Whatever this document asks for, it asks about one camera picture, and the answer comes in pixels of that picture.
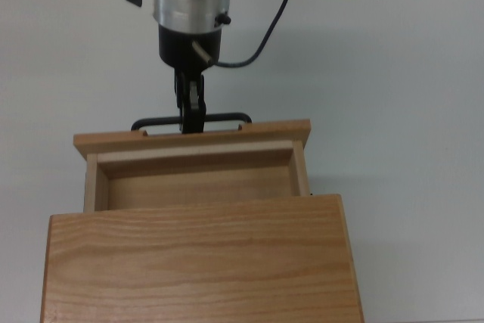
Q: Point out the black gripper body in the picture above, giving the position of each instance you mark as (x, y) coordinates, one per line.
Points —
(177, 48)

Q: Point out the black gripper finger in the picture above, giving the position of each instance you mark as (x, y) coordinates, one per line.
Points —
(181, 88)
(202, 96)

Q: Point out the wooden drawer cabinet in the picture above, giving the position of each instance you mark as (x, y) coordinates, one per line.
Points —
(189, 262)

